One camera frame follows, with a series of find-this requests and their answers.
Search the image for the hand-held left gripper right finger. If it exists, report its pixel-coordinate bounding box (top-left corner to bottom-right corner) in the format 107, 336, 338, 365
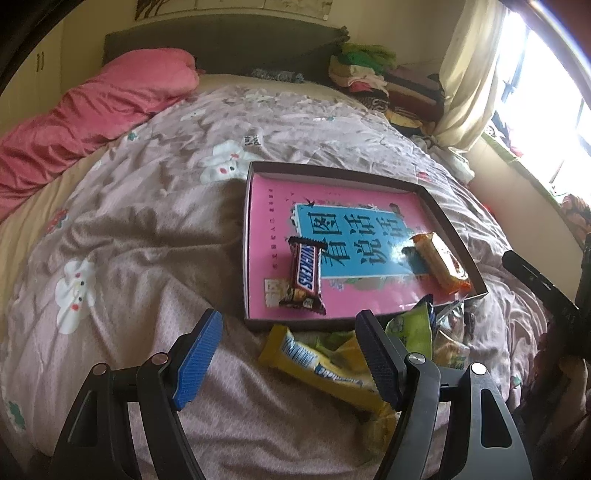
355, 309, 532, 480

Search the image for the orange patterned cloth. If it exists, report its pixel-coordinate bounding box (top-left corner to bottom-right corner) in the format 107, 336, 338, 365
561, 194, 591, 250

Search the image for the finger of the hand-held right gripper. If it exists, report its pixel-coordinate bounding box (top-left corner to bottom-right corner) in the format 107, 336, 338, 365
502, 250, 579, 326

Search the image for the small yellow-green packet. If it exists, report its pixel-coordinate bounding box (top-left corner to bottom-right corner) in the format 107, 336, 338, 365
318, 330, 370, 370

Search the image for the person's right forearm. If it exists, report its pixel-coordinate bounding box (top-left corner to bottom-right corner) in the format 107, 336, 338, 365
519, 355, 591, 480

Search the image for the dark green headboard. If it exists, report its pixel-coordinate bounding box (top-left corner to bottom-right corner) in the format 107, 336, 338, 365
102, 13, 352, 86

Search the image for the white crumpled cloth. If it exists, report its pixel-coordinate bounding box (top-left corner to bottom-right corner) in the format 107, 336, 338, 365
441, 145, 476, 183

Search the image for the cream curtain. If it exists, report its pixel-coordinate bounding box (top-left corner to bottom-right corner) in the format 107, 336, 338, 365
434, 0, 511, 153

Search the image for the floral printed quilt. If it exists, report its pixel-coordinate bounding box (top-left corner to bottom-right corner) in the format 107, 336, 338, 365
0, 83, 550, 480

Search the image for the orange wafer packet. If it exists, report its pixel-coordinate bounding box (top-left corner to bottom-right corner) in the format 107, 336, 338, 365
410, 232, 472, 294

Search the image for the dark patterned cloth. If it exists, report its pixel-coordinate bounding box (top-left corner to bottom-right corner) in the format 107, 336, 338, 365
250, 68, 303, 84

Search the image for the yellow snack bar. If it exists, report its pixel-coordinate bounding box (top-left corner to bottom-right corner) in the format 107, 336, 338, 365
257, 324, 398, 414

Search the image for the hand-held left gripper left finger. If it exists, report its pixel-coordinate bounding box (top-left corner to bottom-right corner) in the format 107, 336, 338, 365
50, 308, 223, 480

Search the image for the pale yellow packet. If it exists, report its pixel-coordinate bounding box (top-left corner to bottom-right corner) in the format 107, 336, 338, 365
365, 406, 400, 457

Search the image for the pink cardboard box tray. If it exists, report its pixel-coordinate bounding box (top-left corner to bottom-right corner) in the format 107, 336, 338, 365
241, 161, 489, 332

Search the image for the green snack packet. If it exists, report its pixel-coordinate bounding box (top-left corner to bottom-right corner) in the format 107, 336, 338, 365
385, 295, 435, 365

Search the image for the silver snack packet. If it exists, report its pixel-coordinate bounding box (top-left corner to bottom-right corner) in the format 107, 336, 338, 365
434, 300, 468, 333

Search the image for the brown chocolate bar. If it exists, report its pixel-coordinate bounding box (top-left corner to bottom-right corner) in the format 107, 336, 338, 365
278, 236, 328, 316

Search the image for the pink quilt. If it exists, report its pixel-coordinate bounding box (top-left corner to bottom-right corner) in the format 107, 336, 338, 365
0, 47, 200, 222

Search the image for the pile of folded clothes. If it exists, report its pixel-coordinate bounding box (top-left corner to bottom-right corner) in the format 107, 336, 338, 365
329, 42, 446, 137

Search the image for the beige biscuit packet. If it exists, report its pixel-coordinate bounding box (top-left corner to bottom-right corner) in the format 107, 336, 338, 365
431, 330, 472, 370

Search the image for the window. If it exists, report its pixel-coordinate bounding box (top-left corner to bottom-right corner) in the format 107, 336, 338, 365
480, 9, 591, 195

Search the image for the cream bed sheet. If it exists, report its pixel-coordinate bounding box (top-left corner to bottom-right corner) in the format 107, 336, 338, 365
0, 71, 352, 259

